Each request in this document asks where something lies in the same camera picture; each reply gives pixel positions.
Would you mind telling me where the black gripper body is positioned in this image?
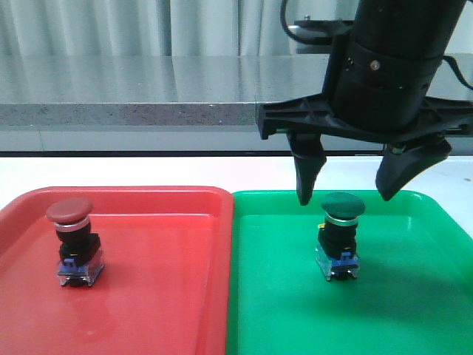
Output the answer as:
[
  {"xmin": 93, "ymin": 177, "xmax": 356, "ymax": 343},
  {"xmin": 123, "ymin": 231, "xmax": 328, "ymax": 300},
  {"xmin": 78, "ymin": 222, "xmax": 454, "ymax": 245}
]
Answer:
[{"xmin": 257, "ymin": 35, "xmax": 472, "ymax": 143}]

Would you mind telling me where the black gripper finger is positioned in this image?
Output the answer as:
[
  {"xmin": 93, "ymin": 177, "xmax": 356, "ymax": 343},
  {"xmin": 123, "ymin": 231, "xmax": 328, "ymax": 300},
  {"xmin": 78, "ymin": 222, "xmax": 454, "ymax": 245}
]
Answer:
[
  {"xmin": 375, "ymin": 136, "xmax": 452, "ymax": 201},
  {"xmin": 287, "ymin": 132, "xmax": 327, "ymax": 206}
]

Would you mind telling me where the green mushroom push button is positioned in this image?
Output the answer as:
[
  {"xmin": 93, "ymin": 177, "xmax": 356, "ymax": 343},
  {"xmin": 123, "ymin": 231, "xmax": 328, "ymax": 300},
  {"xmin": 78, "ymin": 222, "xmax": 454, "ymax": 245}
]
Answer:
[{"xmin": 316, "ymin": 192, "xmax": 366, "ymax": 282}]

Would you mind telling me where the red mushroom push button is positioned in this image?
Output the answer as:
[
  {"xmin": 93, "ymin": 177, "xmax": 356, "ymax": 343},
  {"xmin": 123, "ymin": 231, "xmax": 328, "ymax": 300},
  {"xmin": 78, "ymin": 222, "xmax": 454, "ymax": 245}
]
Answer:
[{"xmin": 46, "ymin": 197, "xmax": 104, "ymax": 287}]

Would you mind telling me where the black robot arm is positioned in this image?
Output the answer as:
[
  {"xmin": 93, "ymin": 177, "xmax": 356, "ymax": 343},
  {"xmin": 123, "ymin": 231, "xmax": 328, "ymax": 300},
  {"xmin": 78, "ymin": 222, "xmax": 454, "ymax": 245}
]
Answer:
[{"xmin": 258, "ymin": 1, "xmax": 472, "ymax": 205}]

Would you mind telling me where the green plastic tray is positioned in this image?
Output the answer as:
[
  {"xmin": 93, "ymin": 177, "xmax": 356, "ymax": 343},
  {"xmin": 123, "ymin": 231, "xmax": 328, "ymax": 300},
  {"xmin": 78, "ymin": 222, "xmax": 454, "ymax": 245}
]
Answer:
[{"xmin": 227, "ymin": 190, "xmax": 472, "ymax": 354}]

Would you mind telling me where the red plastic tray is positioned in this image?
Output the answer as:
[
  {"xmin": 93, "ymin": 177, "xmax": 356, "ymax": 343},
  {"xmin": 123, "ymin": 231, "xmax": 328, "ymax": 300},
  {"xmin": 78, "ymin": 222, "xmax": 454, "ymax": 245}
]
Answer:
[{"xmin": 1, "ymin": 186, "xmax": 234, "ymax": 354}]

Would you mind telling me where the grey granite counter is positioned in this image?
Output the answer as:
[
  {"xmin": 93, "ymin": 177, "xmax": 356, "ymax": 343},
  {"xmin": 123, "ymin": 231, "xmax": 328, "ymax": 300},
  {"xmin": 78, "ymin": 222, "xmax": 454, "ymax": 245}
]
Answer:
[{"xmin": 0, "ymin": 53, "xmax": 473, "ymax": 158}]

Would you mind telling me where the white pleated curtain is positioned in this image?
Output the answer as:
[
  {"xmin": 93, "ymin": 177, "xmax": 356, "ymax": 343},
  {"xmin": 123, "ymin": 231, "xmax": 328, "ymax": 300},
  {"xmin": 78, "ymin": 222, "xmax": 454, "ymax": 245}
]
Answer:
[{"xmin": 0, "ymin": 0, "xmax": 473, "ymax": 57}]

